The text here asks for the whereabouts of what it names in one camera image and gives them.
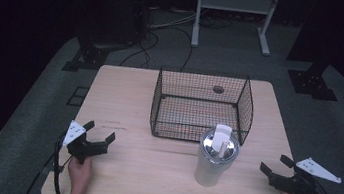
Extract black stand base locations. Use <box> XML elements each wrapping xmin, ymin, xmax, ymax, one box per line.
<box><xmin>61</xmin><ymin>40</ymin><xmax>111</xmax><ymax>77</ymax></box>
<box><xmin>284</xmin><ymin>60</ymin><xmax>343</xmax><ymax>103</ymax></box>

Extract person's left hand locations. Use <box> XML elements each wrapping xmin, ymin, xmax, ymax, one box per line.
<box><xmin>64</xmin><ymin>154</ymin><xmax>94</xmax><ymax>194</ymax></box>

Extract black floor cables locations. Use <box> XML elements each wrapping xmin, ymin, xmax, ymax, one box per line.
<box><xmin>118</xmin><ymin>1</ymin><xmax>235</xmax><ymax>81</ymax></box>

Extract white metal desk frame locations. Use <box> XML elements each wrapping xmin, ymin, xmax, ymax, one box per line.
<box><xmin>190</xmin><ymin>0</ymin><xmax>282</xmax><ymax>59</ymax></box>

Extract white tumbler with straw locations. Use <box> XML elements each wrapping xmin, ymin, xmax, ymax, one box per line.
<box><xmin>193</xmin><ymin>121</ymin><xmax>244</xmax><ymax>191</ymax></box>

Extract black square floor frame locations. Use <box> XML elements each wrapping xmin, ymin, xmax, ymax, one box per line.
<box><xmin>65</xmin><ymin>84</ymin><xmax>90</xmax><ymax>109</ymax></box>

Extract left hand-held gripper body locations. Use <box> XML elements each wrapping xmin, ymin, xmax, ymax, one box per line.
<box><xmin>60</xmin><ymin>118</ymin><xmax>113</xmax><ymax>168</ymax></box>

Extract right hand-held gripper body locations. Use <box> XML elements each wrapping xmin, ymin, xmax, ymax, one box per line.
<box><xmin>266</xmin><ymin>152</ymin><xmax>344</xmax><ymax>194</ymax></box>

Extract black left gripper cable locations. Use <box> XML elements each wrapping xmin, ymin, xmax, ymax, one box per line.
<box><xmin>24</xmin><ymin>128</ymin><xmax>75</xmax><ymax>194</ymax></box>

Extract black wire basket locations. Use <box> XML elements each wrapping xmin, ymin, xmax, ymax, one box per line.
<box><xmin>147</xmin><ymin>63</ymin><xmax>259</xmax><ymax>150</ymax></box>

